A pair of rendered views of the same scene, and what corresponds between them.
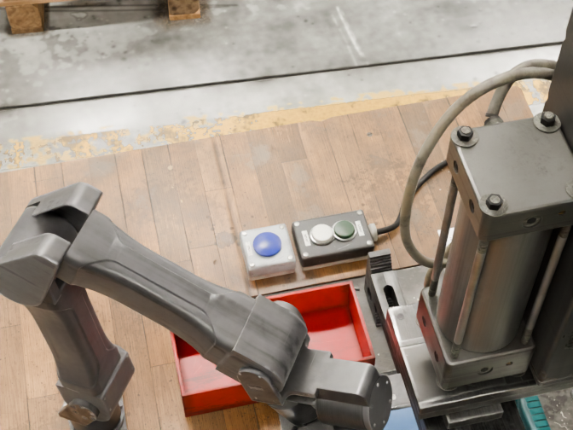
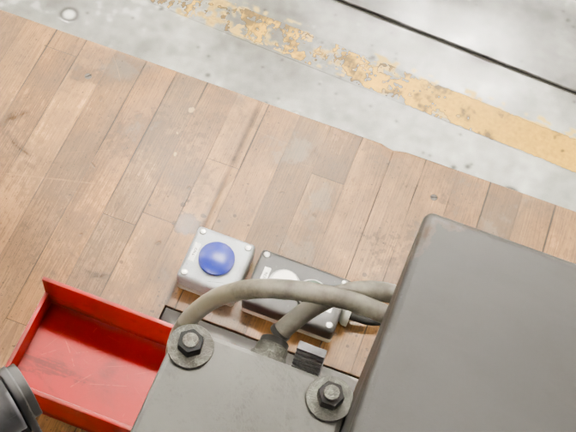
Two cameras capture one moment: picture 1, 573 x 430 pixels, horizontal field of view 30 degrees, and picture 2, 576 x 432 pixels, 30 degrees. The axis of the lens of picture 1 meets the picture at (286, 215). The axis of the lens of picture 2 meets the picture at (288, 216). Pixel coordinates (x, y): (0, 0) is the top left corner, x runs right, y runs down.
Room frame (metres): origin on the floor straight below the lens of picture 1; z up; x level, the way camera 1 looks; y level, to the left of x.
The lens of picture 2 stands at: (0.40, -0.25, 1.99)
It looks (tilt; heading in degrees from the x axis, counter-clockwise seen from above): 60 degrees down; 24
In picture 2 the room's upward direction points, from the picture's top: 10 degrees clockwise
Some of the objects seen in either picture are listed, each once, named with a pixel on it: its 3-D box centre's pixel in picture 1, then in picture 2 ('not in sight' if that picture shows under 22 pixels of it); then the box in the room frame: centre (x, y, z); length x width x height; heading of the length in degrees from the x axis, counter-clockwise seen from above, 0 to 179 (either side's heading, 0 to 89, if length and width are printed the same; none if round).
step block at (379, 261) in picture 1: (382, 288); (298, 389); (0.77, -0.13, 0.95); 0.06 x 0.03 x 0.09; 13
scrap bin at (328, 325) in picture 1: (270, 347); (131, 378); (0.69, 0.02, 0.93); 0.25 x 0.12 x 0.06; 103
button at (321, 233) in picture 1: (321, 235); (284, 285); (0.87, -0.05, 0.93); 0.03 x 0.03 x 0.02
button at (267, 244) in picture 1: (267, 246); (216, 261); (0.85, 0.03, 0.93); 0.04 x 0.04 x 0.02
